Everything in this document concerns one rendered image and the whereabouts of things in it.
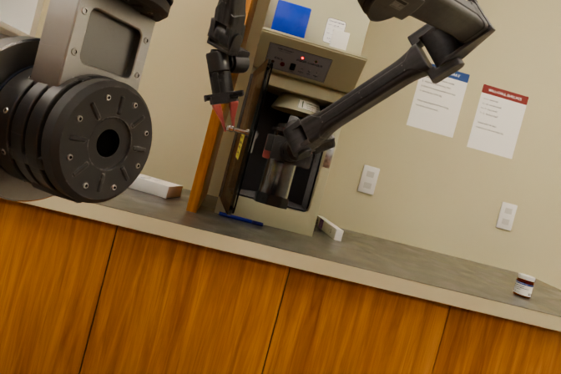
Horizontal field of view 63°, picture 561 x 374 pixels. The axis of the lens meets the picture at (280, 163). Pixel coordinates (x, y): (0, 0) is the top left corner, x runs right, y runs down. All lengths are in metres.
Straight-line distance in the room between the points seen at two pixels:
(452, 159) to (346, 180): 0.46
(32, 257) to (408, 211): 1.41
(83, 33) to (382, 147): 1.57
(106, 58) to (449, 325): 1.12
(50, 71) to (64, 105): 0.05
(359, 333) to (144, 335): 0.56
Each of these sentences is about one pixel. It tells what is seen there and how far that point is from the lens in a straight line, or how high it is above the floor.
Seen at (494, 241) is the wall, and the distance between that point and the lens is 2.21.
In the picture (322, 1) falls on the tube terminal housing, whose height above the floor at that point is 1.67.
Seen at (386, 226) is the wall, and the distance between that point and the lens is 2.00.
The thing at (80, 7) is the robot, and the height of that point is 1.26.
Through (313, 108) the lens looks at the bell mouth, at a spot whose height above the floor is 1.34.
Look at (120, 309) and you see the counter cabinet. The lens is 1.28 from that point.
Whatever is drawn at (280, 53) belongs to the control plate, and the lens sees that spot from 1.40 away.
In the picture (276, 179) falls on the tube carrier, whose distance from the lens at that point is 1.31.
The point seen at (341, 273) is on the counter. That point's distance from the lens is 1.22.
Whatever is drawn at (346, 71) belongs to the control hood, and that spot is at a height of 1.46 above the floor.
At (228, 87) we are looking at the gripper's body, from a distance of 1.20.
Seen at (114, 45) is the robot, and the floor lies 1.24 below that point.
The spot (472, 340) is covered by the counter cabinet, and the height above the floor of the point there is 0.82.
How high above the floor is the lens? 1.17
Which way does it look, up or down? 1 degrees down
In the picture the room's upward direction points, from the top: 15 degrees clockwise
